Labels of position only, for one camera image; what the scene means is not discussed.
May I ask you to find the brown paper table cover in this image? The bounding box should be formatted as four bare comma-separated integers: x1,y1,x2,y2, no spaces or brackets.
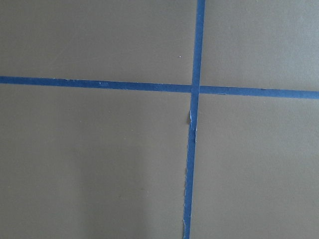
0,0,319,239

